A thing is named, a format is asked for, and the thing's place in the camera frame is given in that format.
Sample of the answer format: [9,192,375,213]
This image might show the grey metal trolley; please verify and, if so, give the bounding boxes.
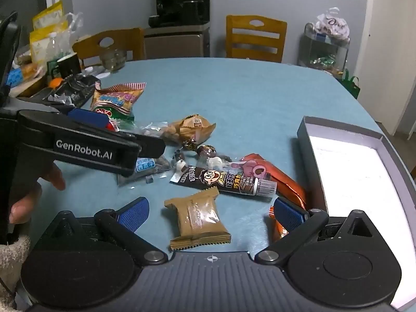
[298,23,351,72]

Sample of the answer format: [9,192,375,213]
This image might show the black foil bag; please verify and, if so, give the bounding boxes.
[42,75,102,108]

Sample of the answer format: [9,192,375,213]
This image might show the wooden chair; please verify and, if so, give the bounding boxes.
[72,28,145,69]
[226,15,288,63]

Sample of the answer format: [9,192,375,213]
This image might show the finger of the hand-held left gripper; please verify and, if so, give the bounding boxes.
[68,108,113,132]
[107,129,167,160]

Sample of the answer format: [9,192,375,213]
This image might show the green and orange chip bag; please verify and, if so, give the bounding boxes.
[90,82,147,127]

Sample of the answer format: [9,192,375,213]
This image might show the grey cardboard box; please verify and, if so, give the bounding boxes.
[297,115,416,312]

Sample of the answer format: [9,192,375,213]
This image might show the clear packet with blue label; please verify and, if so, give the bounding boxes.
[117,122,174,187]

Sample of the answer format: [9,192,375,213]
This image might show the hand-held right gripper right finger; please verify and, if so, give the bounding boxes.
[255,197,389,264]

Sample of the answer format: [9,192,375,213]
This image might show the white plastic bag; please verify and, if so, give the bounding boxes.
[314,7,350,40]

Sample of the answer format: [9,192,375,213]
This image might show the black mug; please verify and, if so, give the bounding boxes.
[50,53,82,79]

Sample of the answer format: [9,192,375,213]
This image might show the small black and white candy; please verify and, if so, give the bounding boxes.
[172,149,190,175]

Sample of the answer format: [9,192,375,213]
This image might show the glass jar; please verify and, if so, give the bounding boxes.
[99,49,128,71]

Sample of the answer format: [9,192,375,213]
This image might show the tan peanut packet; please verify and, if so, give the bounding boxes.
[161,114,217,145]

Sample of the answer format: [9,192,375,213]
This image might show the white wrapped candy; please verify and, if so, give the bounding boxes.
[206,156,233,170]

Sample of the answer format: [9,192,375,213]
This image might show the person's left hand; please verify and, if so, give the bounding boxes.
[9,162,66,225]

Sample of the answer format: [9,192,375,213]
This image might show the black and silver water dispenser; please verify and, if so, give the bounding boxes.
[143,0,212,62]

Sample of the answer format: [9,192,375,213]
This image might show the long orange-red snack packet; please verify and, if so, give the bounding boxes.
[242,153,308,210]

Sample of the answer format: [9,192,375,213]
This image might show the black kettle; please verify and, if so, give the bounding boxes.
[182,0,209,24]

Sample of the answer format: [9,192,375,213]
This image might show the brown cookie packet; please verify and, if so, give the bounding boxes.
[163,191,232,251]

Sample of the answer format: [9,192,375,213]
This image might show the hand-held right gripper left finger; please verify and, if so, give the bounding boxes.
[31,197,168,263]

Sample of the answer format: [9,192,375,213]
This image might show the chocolate ball candy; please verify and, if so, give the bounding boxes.
[197,145,218,158]

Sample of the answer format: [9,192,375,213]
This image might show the green tote bag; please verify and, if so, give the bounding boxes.
[336,69,361,100]

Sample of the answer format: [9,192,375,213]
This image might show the black cartoon snack packet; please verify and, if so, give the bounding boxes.
[169,159,278,198]

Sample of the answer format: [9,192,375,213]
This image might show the clear plastic bag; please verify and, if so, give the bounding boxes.
[63,11,85,44]

